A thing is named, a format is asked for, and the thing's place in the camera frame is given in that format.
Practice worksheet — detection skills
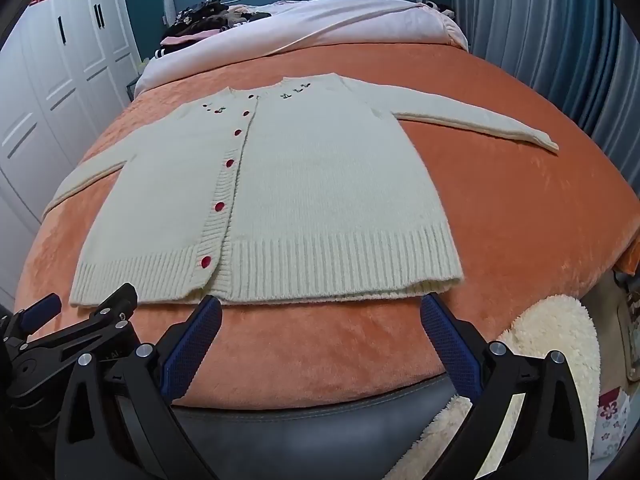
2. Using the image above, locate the grey-blue curtain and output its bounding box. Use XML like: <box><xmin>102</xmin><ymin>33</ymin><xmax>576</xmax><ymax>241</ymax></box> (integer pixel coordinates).
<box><xmin>454</xmin><ymin>0</ymin><xmax>639</xmax><ymax>188</ymax></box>

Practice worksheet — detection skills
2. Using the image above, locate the black leather bed frame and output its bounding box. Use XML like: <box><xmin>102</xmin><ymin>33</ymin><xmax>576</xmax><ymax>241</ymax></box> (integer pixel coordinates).
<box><xmin>174</xmin><ymin>375</ymin><xmax>454</xmax><ymax>479</ymax></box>

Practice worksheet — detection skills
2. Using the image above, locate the white pink duvet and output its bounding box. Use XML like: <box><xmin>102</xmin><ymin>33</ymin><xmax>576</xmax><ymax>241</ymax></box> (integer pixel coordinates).
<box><xmin>134</xmin><ymin>0</ymin><xmax>469</xmax><ymax>96</ymax></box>

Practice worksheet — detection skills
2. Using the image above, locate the floral patterned box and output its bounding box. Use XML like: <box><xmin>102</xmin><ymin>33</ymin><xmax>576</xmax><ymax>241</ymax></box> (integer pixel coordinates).
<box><xmin>591</xmin><ymin>387</ymin><xmax>630</xmax><ymax>460</ymax></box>

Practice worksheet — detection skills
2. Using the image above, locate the dark clothes pile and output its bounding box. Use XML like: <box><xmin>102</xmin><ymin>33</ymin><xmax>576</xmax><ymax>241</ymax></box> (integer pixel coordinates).
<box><xmin>154</xmin><ymin>0</ymin><xmax>271</xmax><ymax>58</ymax></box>

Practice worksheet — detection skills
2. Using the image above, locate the cream fluffy rug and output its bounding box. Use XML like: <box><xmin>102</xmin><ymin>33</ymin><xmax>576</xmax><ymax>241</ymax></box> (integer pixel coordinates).
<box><xmin>386</xmin><ymin>294</ymin><xmax>600</xmax><ymax>479</ymax></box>

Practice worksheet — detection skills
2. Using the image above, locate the cream knit cardigan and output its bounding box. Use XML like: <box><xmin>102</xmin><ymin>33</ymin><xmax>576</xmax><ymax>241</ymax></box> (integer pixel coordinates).
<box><xmin>54</xmin><ymin>74</ymin><xmax>558</xmax><ymax>307</ymax></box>

